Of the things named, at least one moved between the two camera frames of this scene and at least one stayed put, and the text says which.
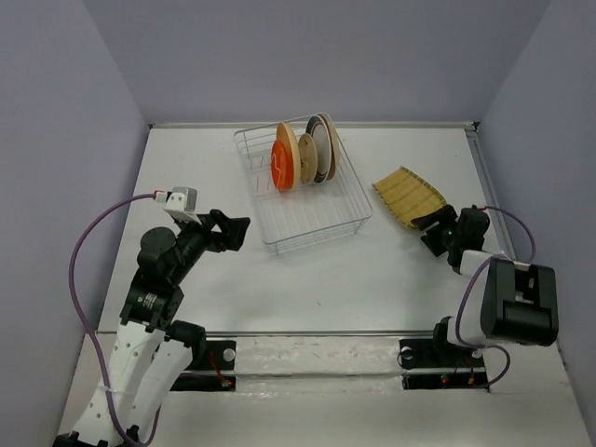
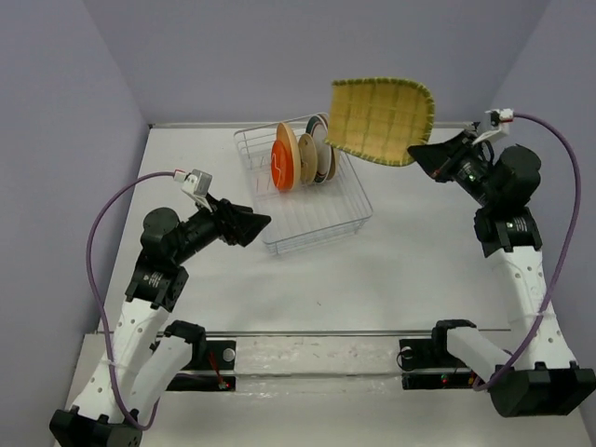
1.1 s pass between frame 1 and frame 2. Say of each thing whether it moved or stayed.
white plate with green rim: stayed
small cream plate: stayed
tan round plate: stayed
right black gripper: moved
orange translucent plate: stayed
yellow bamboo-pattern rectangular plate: moved
